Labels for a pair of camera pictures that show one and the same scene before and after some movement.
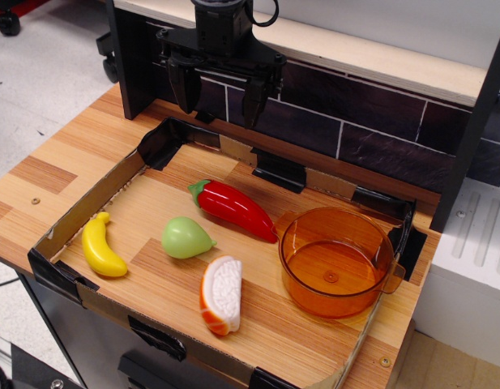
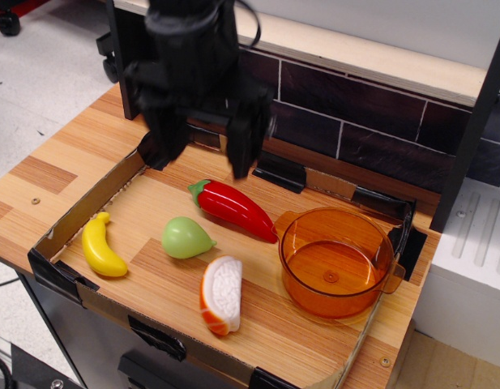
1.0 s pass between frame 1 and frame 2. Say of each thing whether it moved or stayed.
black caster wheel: stayed
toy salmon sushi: stayed
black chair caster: stayed
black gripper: moved
